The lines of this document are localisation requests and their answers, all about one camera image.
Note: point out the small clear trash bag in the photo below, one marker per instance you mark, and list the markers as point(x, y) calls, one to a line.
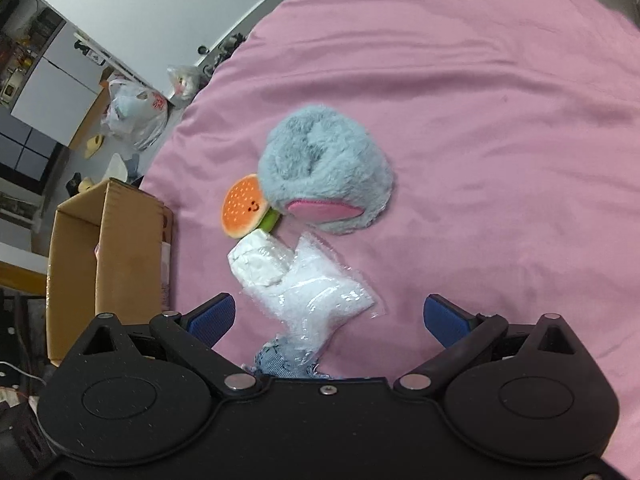
point(186, 82)

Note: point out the white plastic shopping bag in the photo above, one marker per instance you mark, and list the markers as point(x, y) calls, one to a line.
point(135, 114)

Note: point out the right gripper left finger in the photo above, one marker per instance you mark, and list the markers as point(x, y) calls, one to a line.
point(188, 341)

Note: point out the pink bed sheet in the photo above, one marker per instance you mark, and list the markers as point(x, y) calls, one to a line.
point(512, 127)

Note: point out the grey fluffy plush slipper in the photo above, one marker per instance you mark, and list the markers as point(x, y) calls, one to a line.
point(324, 169)

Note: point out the cream towel on floor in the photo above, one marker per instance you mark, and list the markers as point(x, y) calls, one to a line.
point(116, 169)

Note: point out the open cardboard box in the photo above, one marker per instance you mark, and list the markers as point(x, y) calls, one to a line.
point(110, 251)

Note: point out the clear bag white filling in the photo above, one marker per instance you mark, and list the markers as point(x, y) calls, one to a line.
point(315, 297)

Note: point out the orange burger plush toy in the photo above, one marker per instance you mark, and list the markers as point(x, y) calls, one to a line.
point(245, 209)

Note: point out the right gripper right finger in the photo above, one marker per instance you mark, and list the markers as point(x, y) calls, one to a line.
point(466, 339)

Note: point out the yellow slipper far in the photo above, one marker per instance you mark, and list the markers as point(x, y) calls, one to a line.
point(93, 145)

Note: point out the white item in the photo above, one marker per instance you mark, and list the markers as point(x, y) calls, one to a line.
point(259, 259)

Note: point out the blue-grey knitted toy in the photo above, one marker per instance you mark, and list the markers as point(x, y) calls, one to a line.
point(280, 358)

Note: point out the white cabinet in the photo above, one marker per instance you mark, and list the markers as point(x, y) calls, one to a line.
point(61, 87)

